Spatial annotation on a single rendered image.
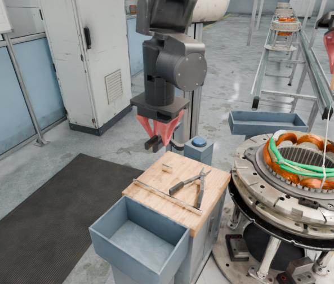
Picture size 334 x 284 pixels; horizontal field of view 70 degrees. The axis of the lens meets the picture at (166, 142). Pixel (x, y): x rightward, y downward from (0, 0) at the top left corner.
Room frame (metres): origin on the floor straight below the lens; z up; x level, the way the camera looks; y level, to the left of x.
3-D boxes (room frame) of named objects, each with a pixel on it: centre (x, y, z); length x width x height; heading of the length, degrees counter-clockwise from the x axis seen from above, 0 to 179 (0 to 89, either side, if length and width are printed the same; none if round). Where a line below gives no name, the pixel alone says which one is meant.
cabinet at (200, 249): (0.43, -0.03, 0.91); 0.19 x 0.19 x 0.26; 57
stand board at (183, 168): (0.43, -0.03, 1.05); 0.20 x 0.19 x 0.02; 147
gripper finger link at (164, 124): (0.43, 0.01, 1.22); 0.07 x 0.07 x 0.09; 58
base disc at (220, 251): (0.45, -0.33, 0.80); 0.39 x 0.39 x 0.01
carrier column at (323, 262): (0.38, -0.43, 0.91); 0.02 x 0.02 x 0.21
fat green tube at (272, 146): (0.46, -0.26, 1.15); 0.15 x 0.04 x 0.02; 153
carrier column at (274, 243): (0.35, -0.26, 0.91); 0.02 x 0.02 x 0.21
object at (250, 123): (0.77, -0.36, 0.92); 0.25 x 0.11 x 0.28; 85
